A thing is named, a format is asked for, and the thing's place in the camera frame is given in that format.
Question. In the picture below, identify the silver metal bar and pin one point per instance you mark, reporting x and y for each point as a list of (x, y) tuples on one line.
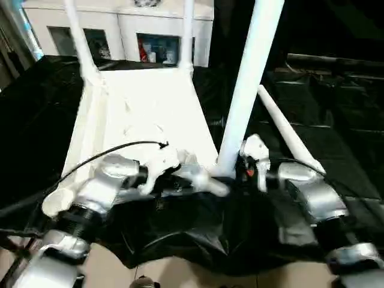
[(336, 60)]

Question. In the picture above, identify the grey curtain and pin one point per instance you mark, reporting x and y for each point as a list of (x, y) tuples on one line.
[(7, 36)]

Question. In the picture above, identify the white plastic table top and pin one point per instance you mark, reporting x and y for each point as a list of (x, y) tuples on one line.
[(144, 108)]

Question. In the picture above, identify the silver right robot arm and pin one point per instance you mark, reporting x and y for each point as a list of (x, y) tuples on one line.
[(312, 198)]

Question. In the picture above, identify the black plastic mat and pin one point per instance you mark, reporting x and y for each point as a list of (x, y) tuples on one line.
[(342, 120)]

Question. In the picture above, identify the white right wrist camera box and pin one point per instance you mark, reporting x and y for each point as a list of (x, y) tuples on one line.
[(255, 150)]

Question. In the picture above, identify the large black screen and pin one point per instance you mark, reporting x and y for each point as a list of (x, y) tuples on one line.
[(330, 24)]

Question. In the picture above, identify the white glass-door cabinet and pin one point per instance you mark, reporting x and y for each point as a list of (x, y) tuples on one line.
[(120, 24)]

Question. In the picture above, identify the dark crumpled bundle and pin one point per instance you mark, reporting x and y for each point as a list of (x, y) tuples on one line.
[(146, 2)]

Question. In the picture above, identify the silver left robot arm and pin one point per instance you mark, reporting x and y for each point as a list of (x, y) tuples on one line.
[(90, 198)]

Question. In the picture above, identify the white plastic table leg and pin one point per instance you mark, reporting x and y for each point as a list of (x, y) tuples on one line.
[(78, 36), (249, 78), (188, 33), (288, 129)]

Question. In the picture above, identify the black folding table frame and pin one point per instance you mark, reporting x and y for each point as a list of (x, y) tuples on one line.
[(12, 252)]

